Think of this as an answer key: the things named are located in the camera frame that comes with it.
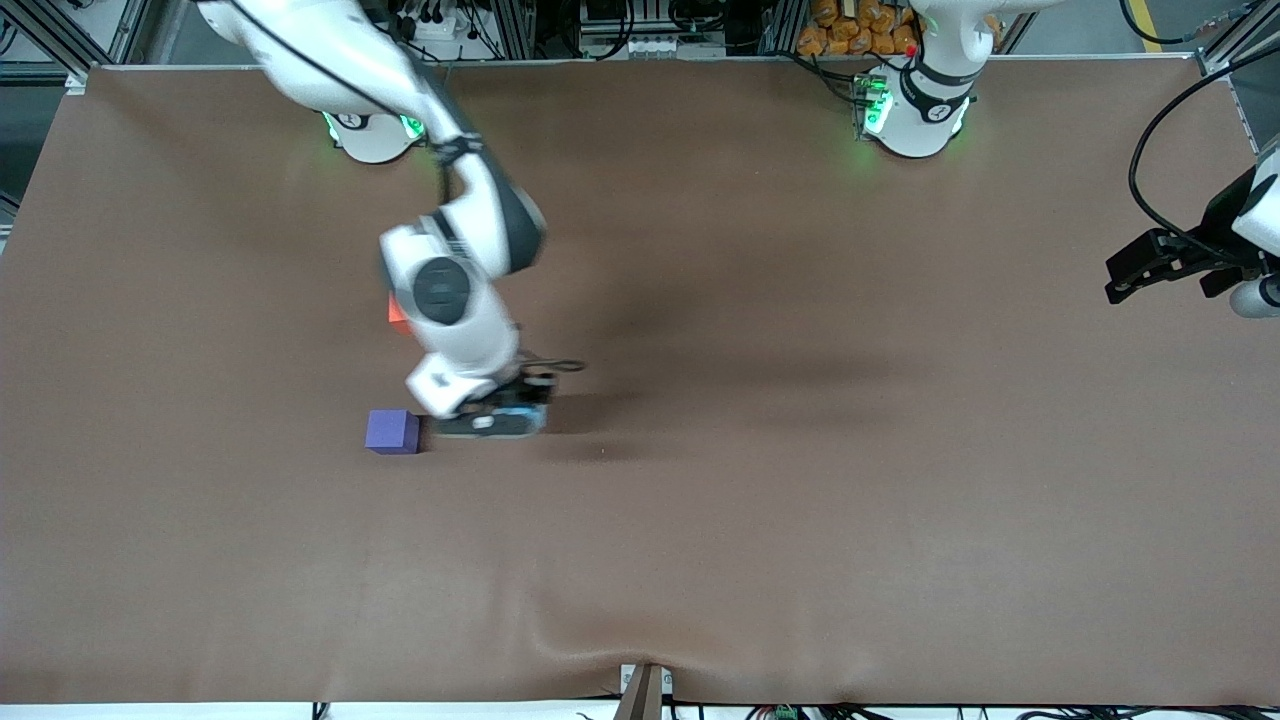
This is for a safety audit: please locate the aluminium frame profile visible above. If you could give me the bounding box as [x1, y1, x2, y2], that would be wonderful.
[1195, 0, 1280, 161]
[0, 0, 151, 93]

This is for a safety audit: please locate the purple foam block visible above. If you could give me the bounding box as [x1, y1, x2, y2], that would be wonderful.
[365, 409, 422, 456]

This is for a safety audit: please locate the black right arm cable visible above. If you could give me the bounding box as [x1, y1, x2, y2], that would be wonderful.
[228, 0, 588, 376]

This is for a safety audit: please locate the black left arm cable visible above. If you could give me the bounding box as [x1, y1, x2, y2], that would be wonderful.
[1129, 45, 1280, 267]

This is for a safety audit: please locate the white socket strip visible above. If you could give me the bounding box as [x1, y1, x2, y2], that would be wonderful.
[583, 35, 723, 59]

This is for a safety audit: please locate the white power strip with plugs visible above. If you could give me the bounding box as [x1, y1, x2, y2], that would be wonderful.
[385, 0, 466, 43]

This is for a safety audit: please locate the aluminium frame post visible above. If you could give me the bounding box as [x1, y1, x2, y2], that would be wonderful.
[490, 0, 537, 61]
[760, 0, 803, 56]

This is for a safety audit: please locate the brown table clamp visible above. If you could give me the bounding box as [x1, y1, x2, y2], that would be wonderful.
[615, 662, 674, 720]

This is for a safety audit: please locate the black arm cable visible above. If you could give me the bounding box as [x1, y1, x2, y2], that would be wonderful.
[228, 0, 588, 376]
[1129, 45, 1280, 267]

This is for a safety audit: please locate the brown table cover sheet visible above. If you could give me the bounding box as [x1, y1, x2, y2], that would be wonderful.
[0, 55, 1280, 706]

